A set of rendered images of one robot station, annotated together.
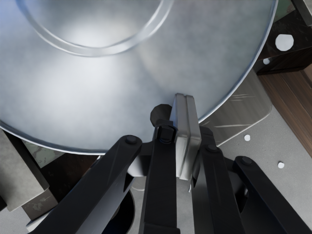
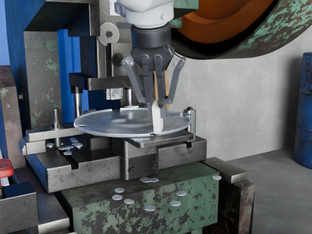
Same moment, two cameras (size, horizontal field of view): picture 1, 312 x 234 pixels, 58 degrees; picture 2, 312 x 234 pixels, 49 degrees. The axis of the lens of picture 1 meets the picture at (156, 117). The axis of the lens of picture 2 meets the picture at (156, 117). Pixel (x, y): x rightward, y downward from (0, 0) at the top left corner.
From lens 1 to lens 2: 0.75 m
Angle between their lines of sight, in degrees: 83
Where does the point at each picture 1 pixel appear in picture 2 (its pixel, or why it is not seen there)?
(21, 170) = (58, 210)
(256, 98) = (187, 133)
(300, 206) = not seen: outside the picture
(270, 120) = not seen: outside the picture
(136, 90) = (143, 130)
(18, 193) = (50, 217)
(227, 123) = (176, 135)
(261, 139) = not seen: outside the picture
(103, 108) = (130, 132)
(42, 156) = (75, 204)
